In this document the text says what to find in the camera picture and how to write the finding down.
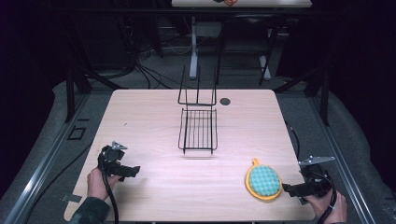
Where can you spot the person's left hand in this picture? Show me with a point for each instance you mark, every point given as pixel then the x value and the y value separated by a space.
pixel 99 184

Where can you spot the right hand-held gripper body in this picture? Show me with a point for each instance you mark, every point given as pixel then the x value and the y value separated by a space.
pixel 316 177

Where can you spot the yellow and teal sponge brush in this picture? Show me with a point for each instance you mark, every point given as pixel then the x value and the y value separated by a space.
pixel 263 180

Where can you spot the black table grommet hole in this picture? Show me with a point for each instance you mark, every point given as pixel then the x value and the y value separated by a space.
pixel 224 101

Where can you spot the person's right hand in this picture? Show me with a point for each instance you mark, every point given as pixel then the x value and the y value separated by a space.
pixel 330 207

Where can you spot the grey tape piece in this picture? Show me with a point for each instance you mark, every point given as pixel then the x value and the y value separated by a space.
pixel 71 198

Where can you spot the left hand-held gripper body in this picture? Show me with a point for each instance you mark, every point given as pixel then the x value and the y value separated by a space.
pixel 110 158

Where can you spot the white desk in background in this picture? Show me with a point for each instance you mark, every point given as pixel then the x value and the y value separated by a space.
pixel 241 3

